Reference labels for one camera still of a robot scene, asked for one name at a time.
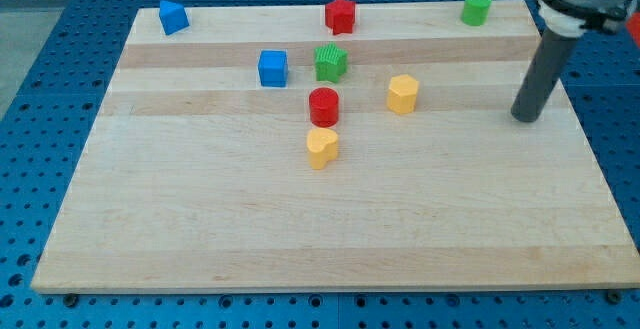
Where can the blue triangle block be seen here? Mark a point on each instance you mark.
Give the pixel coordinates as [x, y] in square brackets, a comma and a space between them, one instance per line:
[173, 17]

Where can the green star block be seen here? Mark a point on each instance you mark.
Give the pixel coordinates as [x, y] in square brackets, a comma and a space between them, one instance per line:
[330, 62]

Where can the wooden board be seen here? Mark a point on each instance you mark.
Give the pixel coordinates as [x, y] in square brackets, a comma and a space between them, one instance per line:
[195, 178]

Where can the red star block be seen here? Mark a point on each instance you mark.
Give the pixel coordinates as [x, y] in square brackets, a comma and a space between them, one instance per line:
[340, 16]

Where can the yellow heart block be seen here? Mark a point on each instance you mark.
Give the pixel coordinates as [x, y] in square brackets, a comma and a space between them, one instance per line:
[322, 147]

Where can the yellow hexagon block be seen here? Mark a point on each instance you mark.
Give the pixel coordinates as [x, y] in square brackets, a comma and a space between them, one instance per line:
[402, 94]

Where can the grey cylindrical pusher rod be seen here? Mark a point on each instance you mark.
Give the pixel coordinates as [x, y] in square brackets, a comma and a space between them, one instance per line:
[545, 68]

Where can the blue cube block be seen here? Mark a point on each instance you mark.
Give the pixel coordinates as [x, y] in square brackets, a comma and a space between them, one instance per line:
[273, 68]

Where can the red cylinder block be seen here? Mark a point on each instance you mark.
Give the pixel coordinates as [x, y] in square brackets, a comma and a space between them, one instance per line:
[324, 107]

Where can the green cylinder block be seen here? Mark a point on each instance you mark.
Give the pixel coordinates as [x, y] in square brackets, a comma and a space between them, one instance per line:
[475, 12]

